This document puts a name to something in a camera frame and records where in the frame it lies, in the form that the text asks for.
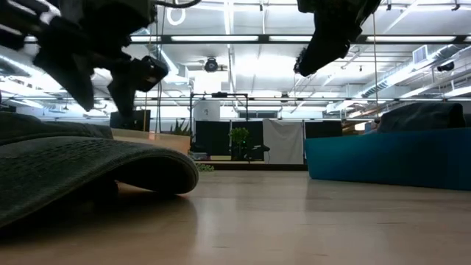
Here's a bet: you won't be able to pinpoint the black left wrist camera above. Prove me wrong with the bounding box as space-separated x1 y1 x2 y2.
132 54 170 93

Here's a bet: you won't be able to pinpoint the white hanging cloth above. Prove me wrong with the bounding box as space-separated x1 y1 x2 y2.
262 119 305 165

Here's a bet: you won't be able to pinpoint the spiky green plant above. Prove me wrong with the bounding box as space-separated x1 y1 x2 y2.
168 119 191 137

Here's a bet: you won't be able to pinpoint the black metal frame stand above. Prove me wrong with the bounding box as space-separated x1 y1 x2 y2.
189 91 249 161

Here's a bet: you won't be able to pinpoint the white ring light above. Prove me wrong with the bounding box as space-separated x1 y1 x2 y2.
166 5 186 27

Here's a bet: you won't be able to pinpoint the black ceiling camera with cable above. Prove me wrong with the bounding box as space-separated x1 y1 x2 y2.
293 47 308 74

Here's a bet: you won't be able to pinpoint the black monitor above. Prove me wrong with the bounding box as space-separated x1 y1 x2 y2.
109 109 152 133

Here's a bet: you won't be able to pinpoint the teal blue bin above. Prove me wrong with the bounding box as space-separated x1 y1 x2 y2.
304 127 471 191

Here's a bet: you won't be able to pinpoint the light wooden planter box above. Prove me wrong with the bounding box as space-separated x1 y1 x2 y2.
110 127 192 156

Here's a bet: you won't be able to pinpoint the black office chair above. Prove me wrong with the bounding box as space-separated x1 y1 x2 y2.
245 144 272 163

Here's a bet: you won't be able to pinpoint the dark green bucket hat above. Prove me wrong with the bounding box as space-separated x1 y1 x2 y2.
0 111 200 228

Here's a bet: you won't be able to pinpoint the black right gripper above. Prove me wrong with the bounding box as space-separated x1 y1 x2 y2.
293 0 383 78

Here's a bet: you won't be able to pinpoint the blue denim bucket hat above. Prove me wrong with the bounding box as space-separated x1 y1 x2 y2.
376 102 467 134

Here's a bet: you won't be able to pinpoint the leafy green potted plant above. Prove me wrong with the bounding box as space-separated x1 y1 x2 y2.
228 127 252 162

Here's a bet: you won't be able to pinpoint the black partition panel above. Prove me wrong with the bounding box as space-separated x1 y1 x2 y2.
304 120 344 140

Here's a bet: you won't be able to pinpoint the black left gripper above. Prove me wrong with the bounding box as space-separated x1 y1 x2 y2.
32 0 159 119

